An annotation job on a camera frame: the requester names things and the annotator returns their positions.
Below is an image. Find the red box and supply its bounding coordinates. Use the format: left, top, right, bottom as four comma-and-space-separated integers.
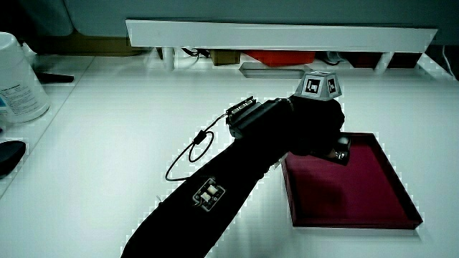
242, 49, 317, 68

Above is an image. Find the black wrist electronics box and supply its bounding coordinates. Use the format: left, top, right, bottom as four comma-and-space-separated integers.
225, 95, 293, 140

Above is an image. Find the black rounded object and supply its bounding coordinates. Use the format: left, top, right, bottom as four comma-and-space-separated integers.
0, 140, 27, 177

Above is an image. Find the brown cardboard box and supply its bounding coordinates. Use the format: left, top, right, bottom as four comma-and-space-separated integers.
209, 49, 242, 67

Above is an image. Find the dark red rectangular plate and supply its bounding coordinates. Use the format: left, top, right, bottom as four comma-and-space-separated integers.
280, 131, 425, 231

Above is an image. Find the white plastic canister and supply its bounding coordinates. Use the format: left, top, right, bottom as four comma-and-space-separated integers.
0, 31, 52, 125

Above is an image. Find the large brown cardboard sheet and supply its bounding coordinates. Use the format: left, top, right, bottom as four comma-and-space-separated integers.
27, 31, 146, 57

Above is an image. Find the white cable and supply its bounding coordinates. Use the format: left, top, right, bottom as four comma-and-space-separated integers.
441, 45, 455, 77

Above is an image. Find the person's right hand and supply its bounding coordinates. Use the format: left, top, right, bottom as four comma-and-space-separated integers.
287, 70, 346, 159

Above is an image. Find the white desk shelf riser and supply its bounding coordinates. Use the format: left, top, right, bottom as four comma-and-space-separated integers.
125, 19, 439, 75

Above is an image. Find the black silver stapper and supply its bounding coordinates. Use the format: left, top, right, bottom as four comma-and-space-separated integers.
324, 134, 353, 166

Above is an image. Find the flat white tray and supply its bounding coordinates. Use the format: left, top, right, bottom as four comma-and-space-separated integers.
239, 62, 313, 80

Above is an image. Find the person's right forearm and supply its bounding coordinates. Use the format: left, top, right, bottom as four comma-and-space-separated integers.
120, 123, 292, 258

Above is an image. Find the small white sensor module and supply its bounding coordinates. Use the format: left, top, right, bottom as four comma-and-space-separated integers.
192, 176, 227, 212

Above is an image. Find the thin black cable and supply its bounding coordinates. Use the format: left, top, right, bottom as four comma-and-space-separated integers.
164, 113, 229, 182

